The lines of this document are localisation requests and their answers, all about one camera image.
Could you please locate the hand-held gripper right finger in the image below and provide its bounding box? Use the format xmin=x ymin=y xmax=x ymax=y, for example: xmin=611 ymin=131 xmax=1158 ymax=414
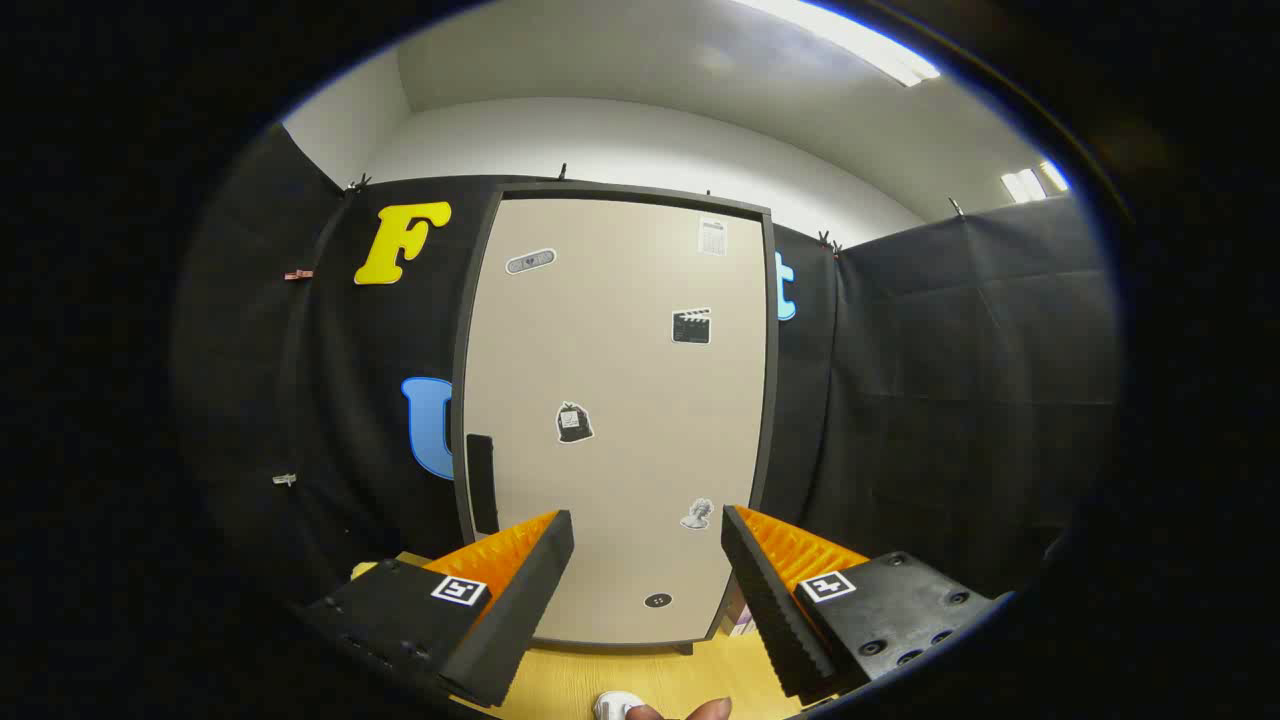
xmin=720 ymin=504 xmax=1011 ymax=701

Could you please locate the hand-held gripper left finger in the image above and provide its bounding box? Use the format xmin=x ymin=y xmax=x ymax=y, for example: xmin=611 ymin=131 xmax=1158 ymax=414
xmin=300 ymin=508 xmax=576 ymax=709

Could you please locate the black door handle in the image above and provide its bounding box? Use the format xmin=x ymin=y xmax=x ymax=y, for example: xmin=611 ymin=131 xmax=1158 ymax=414
xmin=466 ymin=433 xmax=500 ymax=538

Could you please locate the dark grey shoe cabinet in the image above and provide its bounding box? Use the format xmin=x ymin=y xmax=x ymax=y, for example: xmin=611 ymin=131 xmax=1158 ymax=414
xmin=450 ymin=180 xmax=781 ymax=656

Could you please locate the black backdrop cloth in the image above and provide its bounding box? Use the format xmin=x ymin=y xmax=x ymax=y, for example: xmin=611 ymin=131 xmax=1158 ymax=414
xmin=175 ymin=125 xmax=1121 ymax=601

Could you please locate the small ceiling light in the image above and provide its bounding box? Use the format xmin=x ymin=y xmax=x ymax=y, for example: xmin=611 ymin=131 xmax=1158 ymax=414
xmin=1002 ymin=160 xmax=1069 ymax=204

